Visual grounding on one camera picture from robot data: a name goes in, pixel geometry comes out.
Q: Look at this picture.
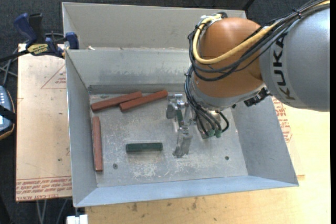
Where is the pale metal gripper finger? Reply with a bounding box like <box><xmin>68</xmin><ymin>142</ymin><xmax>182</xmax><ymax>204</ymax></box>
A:
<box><xmin>172</xmin><ymin>127</ymin><xmax>185</xmax><ymax>159</ymax></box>
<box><xmin>182</xmin><ymin>127</ymin><xmax>194</xmax><ymax>155</ymax></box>

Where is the red-brown flat block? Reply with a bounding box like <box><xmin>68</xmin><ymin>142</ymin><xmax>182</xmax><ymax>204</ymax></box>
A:
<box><xmin>119</xmin><ymin>90</ymin><xmax>169</xmax><ymax>113</ymax></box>
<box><xmin>90</xmin><ymin>91</ymin><xmax>143</xmax><ymax>113</ymax></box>
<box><xmin>91</xmin><ymin>116</ymin><xmax>104</xmax><ymax>173</ymax></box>

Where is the grey metal bin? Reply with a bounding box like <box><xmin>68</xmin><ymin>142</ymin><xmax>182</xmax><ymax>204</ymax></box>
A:
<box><xmin>61</xmin><ymin>2</ymin><xmax>300</xmax><ymax>208</ymax></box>

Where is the dark green flat block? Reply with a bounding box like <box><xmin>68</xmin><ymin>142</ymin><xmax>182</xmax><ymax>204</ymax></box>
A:
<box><xmin>125</xmin><ymin>142</ymin><xmax>164</xmax><ymax>154</ymax></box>

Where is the brown cardboard board red print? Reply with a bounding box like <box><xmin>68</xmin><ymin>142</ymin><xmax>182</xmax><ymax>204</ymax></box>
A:
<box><xmin>15</xmin><ymin>43</ymin><xmax>307</xmax><ymax>202</ymax></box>

